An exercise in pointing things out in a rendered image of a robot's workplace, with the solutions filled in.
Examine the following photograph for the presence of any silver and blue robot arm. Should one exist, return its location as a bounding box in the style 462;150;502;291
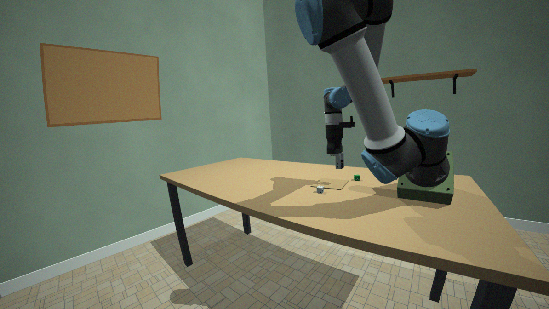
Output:
295;0;450;187

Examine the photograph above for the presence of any tan square mat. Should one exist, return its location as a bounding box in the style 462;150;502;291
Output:
311;178;348;190

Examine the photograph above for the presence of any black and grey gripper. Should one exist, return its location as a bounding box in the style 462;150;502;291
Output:
325;114;355;169

